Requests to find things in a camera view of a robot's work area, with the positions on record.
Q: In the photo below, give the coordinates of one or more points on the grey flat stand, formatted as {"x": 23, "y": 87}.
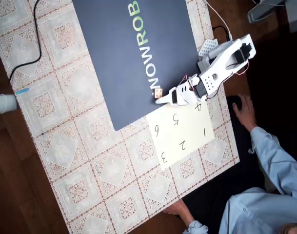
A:
{"x": 265, "y": 12}

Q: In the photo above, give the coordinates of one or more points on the person in light blue shirt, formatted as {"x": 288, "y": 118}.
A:
{"x": 255, "y": 214}

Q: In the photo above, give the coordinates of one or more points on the white lace tablecloth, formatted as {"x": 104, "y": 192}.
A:
{"x": 77, "y": 146}

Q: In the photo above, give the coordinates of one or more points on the small wooden cube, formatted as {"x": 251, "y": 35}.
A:
{"x": 158, "y": 93}

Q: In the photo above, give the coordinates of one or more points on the person's right hand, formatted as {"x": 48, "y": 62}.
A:
{"x": 245, "y": 114}

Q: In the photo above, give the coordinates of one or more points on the numbered paper sheet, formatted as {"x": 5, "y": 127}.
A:
{"x": 187, "y": 136}

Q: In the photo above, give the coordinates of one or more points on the white tube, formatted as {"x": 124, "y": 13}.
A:
{"x": 3, "y": 104}

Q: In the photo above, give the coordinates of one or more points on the person's left hand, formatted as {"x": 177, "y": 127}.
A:
{"x": 181, "y": 210}

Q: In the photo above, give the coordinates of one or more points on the dark blue WOWROBO mat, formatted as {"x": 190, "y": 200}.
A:
{"x": 128, "y": 61}

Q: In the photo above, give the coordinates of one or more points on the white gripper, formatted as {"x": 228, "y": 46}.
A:
{"x": 173, "y": 98}

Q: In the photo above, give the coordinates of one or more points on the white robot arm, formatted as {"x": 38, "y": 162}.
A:
{"x": 226, "y": 61}

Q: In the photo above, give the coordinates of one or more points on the blue tape strip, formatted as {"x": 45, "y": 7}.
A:
{"x": 22, "y": 91}

